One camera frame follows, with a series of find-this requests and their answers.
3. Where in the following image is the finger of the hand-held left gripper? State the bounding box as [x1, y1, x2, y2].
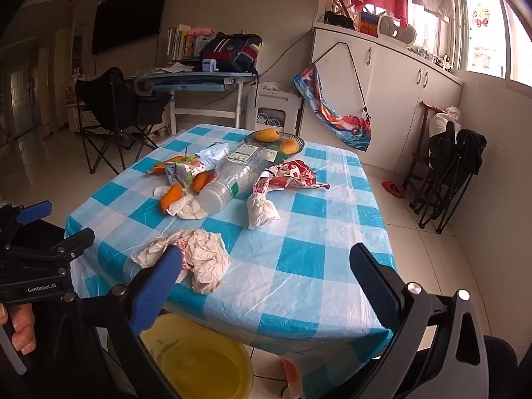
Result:
[16, 200, 53, 226]
[8, 227, 96, 264]

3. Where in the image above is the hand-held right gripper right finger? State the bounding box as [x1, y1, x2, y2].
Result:
[345, 242, 491, 399]

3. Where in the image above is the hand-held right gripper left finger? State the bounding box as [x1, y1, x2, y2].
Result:
[50, 244, 186, 399]

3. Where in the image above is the large white tissue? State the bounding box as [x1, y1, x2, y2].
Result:
[131, 228, 232, 294]

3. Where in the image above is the yellow plastic basin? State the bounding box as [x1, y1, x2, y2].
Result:
[139, 314, 254, 399]

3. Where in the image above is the green drink carton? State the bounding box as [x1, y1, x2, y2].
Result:
[164, 156, 206, 188]

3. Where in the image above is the clear plastic bottle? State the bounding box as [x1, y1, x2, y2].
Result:
[199, 143, 280, 213]

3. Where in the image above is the red snack bag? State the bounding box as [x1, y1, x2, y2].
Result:
[253, 160, 331, 195]

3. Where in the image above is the blue white drink carton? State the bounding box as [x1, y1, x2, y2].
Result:
[195, 141, 230, 169]

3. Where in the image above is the person's left hand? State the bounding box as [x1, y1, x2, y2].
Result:
[0, 303, 37, 356]

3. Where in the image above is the blue checked tablecloth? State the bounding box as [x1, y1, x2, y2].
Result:
[66, 124, 397, 399]

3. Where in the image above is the pink checked cloth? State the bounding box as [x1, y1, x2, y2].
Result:
[283, 355, 306, 385]

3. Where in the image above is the black folding chair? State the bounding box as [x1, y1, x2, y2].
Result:
[75, 67, 173, 174]

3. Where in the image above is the dark wooden chair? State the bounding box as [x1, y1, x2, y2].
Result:
[401, 100, 445, 192]

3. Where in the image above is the folded black camping chair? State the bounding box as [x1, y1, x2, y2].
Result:
[409, 122, 488, 233]

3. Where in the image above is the person's dark clothing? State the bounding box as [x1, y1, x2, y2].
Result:
[482, 336, 521, 399]

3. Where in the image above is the glass fruit plate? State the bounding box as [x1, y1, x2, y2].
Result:
[244, 131, 305, 156]

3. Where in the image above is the colourful printed cloth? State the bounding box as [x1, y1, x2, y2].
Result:
[293, 63, 372, 152]

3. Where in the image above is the white bag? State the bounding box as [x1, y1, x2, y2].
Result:
[429, 107, 462, 134]

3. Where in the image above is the white cabinet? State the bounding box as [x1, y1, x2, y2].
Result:
[312, 25, 464, 173]

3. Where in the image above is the white plastic stool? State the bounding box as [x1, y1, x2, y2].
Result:
[245, 87, 304, 136]

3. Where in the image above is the blue study desk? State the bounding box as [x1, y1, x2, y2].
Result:
[133, 70, 260, 129]

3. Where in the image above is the black television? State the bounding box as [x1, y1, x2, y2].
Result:
[91, 0, 172, 55]

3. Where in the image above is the row of books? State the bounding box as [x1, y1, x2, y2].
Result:
[167, 25, 200, 62]

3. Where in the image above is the dark blue backpack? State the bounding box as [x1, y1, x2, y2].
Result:
[199, 33, 263, 73]

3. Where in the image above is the window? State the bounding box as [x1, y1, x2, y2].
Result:
[453, 0, 532, 84]

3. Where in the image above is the black bag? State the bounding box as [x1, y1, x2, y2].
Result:
[324, 11, 356, 30]

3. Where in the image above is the black hanging cord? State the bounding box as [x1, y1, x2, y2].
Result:
[312, 42, 372, 121]

